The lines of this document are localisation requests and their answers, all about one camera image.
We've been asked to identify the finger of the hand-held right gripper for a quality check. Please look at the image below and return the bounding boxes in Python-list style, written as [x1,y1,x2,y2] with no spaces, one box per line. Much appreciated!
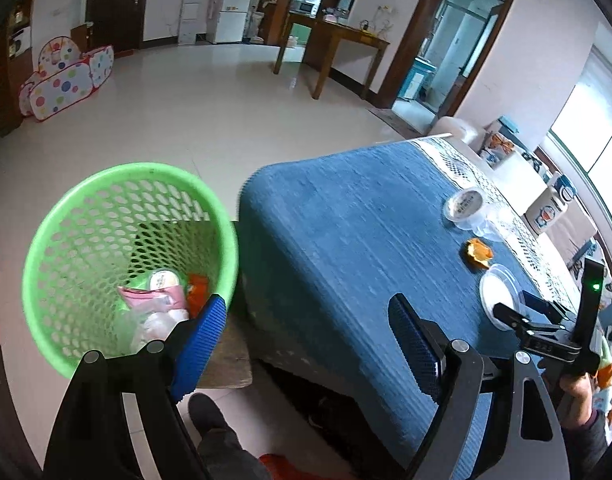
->
[522,291,577,327]
[492,302,569,346]

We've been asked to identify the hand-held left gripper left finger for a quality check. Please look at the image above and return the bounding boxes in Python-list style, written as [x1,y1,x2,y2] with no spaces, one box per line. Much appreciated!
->
[43,294,227,480]

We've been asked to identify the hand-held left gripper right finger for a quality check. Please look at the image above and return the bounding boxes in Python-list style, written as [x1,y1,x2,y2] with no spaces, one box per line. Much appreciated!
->
[388,294,571,480]

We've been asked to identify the clear round plastic lid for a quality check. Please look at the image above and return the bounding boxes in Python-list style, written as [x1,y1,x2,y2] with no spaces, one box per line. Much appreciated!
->
[479,263,529,331]

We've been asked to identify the orange snack wrapper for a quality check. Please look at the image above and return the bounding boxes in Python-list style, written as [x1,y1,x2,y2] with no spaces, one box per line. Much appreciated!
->
[186,272,217,316]

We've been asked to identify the pink snack packet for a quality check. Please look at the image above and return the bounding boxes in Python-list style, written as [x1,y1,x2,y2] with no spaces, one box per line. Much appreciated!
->
[117,284,189,318]

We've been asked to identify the white round lid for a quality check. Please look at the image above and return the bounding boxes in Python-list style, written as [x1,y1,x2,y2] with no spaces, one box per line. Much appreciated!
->
[149,269,181,292]

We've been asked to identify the green plastic mesh basket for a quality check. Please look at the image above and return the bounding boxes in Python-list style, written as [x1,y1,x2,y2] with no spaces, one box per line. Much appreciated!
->
[22,162,241,381]

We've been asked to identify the person's right forearm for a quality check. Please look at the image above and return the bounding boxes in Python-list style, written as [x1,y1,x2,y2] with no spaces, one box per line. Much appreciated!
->
[560,409,612,480]

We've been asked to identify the person's right hand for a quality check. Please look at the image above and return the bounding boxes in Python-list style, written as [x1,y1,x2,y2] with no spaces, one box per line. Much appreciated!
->
[560,374,602,428]

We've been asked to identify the small wooden stool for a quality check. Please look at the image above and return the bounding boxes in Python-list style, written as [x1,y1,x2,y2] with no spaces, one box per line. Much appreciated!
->
[136,217,254,391]

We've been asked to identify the person's dark shoe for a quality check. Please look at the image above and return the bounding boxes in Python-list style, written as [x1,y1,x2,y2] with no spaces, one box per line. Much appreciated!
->
[188,392,227,438]

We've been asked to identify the orange peel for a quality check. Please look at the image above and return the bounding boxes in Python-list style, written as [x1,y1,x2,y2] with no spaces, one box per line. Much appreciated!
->
[464,239,495,273]

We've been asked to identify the beige sofa cushion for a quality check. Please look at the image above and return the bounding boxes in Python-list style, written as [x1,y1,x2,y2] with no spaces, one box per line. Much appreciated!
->
[556,200,599,261]

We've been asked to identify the white cartoon water bottle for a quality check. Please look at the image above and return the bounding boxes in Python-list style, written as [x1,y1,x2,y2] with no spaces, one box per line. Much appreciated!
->
[527,174,578,239]

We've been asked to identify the person's leg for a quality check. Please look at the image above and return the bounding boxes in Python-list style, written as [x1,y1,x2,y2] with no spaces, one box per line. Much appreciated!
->
[198,425,273,480]

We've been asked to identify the clear plastic dome cup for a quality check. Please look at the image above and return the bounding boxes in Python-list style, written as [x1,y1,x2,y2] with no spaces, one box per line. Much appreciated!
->
[443,186,486,231]

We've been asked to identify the white padded chair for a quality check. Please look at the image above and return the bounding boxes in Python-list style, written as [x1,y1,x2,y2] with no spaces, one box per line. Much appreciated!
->
[503,152,549,211]
[431,116,486,147]

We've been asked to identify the blue tablecloth table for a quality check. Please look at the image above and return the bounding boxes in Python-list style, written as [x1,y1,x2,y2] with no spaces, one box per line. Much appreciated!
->
[238,140,576,480]

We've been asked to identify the red object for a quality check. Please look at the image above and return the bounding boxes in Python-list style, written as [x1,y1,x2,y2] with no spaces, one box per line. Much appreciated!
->
[260,454,309,480]

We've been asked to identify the white checkered patterned cloth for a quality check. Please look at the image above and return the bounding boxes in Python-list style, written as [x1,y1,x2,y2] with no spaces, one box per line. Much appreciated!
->
[413,135,586,321]

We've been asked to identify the cartoon box with blue lid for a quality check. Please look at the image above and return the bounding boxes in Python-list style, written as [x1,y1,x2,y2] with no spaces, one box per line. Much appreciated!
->
[480,116,522,168]

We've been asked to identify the window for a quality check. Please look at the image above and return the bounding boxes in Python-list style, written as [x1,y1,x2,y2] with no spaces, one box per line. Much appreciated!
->
[548,45,612,221]

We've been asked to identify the light blue cabinet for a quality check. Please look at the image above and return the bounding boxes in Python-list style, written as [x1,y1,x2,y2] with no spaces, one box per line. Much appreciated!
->
[398,57,437,101]

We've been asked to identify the polka dot play tent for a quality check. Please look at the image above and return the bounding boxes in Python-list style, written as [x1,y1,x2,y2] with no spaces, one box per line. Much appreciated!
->
[18,36,115,122]

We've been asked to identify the brown wooden side table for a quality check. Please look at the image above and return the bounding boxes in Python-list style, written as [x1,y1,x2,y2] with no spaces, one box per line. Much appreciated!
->
[273,10,391,100]

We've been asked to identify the white water dispenser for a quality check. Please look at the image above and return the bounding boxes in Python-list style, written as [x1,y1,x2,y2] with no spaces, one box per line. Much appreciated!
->
[177,0,205,45]

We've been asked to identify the small brown cabinet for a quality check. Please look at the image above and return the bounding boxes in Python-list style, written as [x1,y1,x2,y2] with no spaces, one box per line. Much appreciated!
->
[71,22,94,53]

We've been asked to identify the dark wooden shelf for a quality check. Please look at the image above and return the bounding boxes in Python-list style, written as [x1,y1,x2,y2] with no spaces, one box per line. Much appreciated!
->
[0,0,37,138]

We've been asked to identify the white refrigerator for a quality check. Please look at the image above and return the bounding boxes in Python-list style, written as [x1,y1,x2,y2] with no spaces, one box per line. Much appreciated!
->
[206,0,257,44]

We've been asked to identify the dark wooden door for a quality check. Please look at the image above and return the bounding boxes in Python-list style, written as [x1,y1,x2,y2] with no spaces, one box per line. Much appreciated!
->
[86,0,152,53]

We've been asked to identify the brown wooden door frame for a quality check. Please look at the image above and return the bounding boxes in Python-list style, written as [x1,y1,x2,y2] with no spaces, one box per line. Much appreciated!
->
[373,0,519,118]

